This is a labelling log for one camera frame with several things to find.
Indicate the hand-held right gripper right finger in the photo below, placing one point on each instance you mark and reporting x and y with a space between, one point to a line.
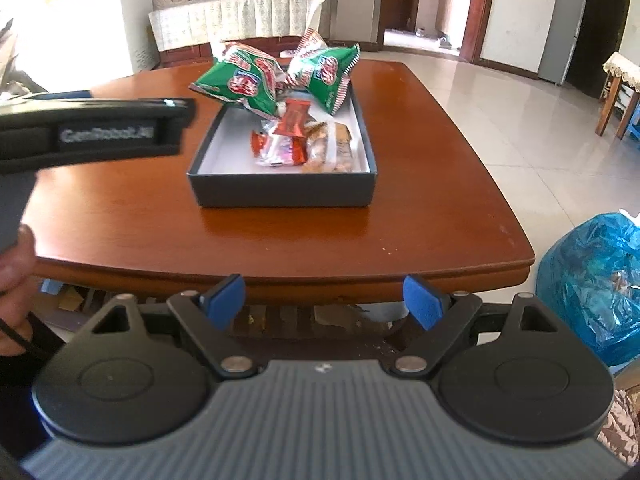
422 300

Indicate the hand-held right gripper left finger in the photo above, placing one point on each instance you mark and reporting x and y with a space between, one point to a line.
225 300

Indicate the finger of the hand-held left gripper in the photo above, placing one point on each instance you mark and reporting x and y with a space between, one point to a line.
65 95

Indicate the dark grey cardboard box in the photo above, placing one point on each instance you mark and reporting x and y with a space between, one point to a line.
280 190

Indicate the green striped snack bag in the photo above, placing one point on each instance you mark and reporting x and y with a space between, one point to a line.
240 82
325 72

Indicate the red white snack packet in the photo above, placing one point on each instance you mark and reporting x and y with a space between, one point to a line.
277 152

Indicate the brown snack packet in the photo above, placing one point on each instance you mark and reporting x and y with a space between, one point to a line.
342 152

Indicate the orange red snack bar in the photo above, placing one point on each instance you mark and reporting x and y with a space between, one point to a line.
295 117

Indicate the person's left hand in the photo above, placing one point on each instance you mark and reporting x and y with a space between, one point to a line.
15 280

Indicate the white chest freezer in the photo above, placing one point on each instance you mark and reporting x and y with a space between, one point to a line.
132 25

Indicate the dark wooden television cabinet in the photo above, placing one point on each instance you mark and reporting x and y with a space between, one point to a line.
185 52

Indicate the cardboard piece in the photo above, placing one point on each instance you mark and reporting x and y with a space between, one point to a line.
70 302

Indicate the blue plastic bag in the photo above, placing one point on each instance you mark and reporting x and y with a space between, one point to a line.
590 285

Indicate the cabinet with white cloth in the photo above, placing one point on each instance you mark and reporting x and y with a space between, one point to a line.
225 17

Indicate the white detergent bottle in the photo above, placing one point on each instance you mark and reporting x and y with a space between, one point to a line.
289 53

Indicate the patterned brown cloth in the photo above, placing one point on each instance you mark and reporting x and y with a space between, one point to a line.
622 425

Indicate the blue stool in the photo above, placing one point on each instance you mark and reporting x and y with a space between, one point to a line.
634 127

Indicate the small wooden side table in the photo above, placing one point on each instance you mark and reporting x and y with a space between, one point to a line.
617 80

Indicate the grey refrigerator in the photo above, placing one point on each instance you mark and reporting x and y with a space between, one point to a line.
562 20

